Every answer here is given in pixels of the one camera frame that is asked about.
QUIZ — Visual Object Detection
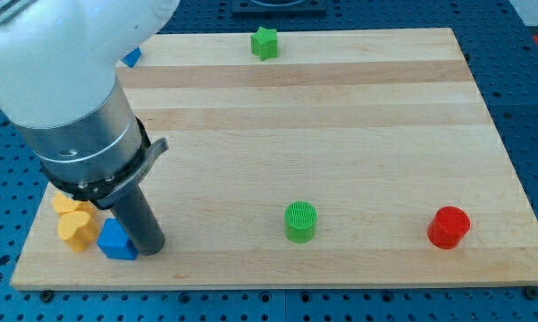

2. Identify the black clamp ring flange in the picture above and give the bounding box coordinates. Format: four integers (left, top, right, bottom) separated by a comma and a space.
41, 118, 168, 209

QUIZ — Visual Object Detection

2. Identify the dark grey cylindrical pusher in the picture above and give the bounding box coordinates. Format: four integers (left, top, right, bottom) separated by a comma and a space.
111, 185, 165, 256

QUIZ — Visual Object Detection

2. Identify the blue triangle block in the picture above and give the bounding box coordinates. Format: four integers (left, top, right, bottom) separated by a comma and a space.
121, 47, 142, 68

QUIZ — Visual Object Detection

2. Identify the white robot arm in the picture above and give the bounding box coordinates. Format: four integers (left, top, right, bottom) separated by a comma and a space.
0, 0, 179, 255

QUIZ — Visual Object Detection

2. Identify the blue pentagon block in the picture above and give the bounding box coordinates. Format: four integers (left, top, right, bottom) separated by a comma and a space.
97, 218, 139, 260

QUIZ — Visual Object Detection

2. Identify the yellow block behind heart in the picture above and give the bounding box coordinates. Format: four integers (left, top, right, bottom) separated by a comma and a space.
52, 192, 97, 216

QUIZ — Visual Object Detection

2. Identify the green cylinder block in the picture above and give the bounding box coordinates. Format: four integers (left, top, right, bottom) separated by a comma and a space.
284, 200, 318, 243

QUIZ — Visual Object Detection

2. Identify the green star block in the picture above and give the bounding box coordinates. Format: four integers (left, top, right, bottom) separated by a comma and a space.
250, 27, 279, 61

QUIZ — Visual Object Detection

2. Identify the wooden board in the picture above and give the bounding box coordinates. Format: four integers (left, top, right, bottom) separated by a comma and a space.
11, 28, 538, 291

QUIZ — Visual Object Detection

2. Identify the red cylinder block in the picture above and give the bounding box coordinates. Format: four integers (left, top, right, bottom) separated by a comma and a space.
426, 206, 471, 250

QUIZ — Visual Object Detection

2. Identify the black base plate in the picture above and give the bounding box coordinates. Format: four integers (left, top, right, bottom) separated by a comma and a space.
230, 0, 329, 16

